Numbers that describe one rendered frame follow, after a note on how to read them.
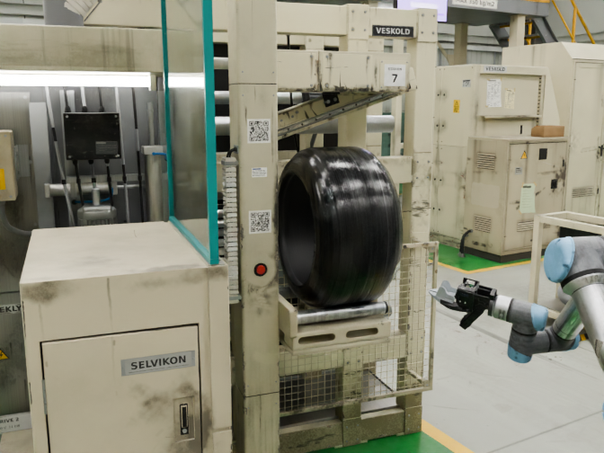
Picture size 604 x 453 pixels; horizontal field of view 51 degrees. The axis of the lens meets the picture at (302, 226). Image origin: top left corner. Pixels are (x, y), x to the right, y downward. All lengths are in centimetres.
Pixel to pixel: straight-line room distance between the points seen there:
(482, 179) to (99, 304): 578
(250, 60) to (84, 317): 102
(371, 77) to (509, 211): 439
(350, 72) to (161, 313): 137
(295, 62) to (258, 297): 84
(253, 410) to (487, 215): 487
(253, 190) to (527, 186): 503
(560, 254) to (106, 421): 116
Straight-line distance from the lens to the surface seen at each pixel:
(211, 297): 134
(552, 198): 714
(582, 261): 177
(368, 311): 219
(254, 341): 216
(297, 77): 234
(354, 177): 202
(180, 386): 139
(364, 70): 244
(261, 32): 203
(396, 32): 287
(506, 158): 657
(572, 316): 204
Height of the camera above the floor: 160
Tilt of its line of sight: 11 degrees down
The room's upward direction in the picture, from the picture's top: straight up
